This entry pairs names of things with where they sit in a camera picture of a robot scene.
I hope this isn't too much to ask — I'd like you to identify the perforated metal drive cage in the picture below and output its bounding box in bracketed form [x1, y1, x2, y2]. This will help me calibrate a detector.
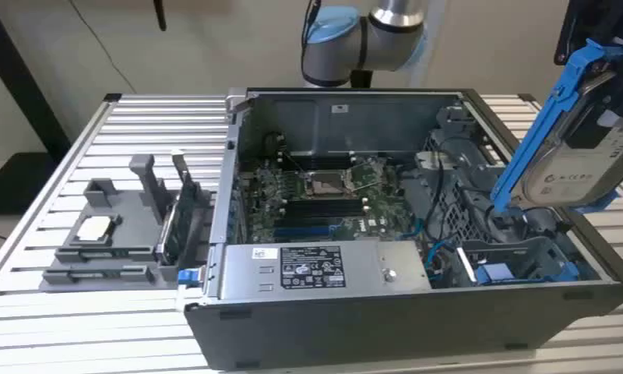
[399, 128, 531, 250]

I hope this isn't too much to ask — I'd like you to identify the blue carrier handle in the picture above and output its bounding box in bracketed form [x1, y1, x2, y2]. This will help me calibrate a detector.
[474, 263, 526, 284]

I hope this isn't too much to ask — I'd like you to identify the black hanging rod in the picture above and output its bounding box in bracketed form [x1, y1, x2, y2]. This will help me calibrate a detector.
[153, 0, 168, 32]

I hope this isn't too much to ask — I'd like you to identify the green motherboard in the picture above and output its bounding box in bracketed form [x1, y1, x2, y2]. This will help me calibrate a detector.
[238, 155, 422, 245]

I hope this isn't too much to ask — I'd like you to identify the CPU socket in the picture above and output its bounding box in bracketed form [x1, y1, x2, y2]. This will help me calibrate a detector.
[303, 170, 345, 196]

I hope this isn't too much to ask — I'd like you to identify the black slanted beam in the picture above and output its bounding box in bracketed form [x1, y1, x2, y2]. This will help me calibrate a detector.
[0, 0, 74, 157]

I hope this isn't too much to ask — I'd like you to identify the black floor base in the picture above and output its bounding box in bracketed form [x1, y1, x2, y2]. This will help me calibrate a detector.
[0, 151, 58, 215]

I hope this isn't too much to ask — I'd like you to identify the metal socket cover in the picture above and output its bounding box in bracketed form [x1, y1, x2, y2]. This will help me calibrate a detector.
[345, 158, 390, 191]

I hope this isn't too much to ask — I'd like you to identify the silver CPU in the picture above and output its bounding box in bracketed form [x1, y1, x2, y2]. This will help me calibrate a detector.
[76, 217, 116, 242]

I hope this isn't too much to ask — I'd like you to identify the blue wire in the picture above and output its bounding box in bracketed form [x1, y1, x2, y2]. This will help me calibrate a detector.
[403, 217, 451, 282]

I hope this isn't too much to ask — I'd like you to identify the thin locking lever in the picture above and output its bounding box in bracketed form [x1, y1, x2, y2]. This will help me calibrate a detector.
[283, 153, 309, 174]

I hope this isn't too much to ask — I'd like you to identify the grey parts rack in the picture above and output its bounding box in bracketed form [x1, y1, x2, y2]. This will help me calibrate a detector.
[38, 153, 220, 292]

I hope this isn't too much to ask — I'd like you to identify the hard disk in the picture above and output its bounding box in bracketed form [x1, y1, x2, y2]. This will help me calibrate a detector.
[489, 37, 623, 216]

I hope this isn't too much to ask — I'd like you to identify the silver power supply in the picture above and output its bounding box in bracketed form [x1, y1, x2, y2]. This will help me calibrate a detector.
[216, 239, 431, 302]

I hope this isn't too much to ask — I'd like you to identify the black RAM slot bank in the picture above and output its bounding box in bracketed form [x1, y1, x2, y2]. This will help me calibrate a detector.
[283, 197, 369, 230]
[278, 150, 357, 171]

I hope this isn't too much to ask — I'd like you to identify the black wire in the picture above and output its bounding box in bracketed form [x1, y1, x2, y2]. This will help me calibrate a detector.
[423, 146, 451, 242]

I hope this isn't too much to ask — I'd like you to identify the black power supply label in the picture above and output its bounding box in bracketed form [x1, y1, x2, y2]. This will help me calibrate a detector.
[279, 245, 347, 289]

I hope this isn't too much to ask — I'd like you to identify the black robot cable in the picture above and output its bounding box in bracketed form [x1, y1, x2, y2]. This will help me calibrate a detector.
[303, 0, 323, 44]

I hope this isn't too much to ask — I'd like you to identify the black open PC case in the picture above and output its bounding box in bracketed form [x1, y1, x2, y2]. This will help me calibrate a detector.
[176, 86, 623, 371]

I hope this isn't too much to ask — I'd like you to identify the thin black wall cable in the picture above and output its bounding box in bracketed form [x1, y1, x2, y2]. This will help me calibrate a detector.
[69, 0, 137, 94]

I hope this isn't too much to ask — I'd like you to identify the graphics card with bracket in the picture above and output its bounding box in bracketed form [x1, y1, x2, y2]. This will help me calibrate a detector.
[153, 150, 205, 266]

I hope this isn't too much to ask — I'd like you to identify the blue expansion slot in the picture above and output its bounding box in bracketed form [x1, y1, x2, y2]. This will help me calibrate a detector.
[273, 227, 345, 239]

